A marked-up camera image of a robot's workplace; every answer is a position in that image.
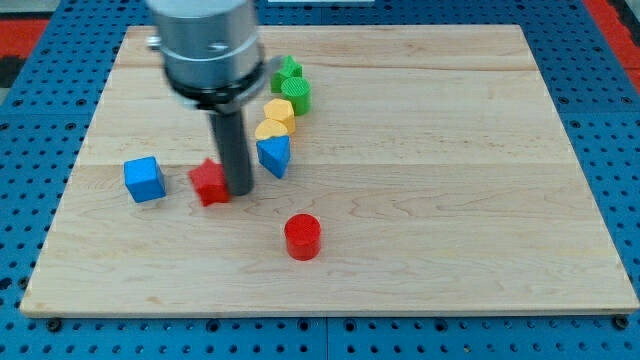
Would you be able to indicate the red star block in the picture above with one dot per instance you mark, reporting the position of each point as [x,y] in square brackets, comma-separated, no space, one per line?
[209,183]

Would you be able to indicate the yellow pentagon block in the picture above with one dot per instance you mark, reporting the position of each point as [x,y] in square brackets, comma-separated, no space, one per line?
[281,111]

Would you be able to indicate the blue cube block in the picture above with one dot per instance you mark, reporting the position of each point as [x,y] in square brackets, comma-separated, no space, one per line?
[144,179]

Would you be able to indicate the yellow half-round block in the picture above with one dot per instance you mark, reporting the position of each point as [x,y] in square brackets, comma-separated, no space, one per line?
[270,128]

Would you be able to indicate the green cylinder block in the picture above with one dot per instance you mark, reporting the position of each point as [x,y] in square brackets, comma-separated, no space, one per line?
[297,91]

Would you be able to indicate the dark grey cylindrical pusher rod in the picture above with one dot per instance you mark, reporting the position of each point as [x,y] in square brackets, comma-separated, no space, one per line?
[231,142]

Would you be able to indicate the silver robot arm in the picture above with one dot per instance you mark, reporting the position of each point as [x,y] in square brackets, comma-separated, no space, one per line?
[214,59]

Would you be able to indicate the light wooden board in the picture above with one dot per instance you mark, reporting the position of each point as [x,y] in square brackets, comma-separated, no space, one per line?
[433,157]

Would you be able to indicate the green star block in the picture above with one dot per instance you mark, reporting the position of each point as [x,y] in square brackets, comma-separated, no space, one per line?
[289,67]

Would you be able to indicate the red cylinder block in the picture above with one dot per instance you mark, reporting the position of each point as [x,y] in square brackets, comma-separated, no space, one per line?
[303,236]

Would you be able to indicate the blue triangle block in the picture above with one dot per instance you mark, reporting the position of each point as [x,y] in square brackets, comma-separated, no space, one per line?
[274,154]

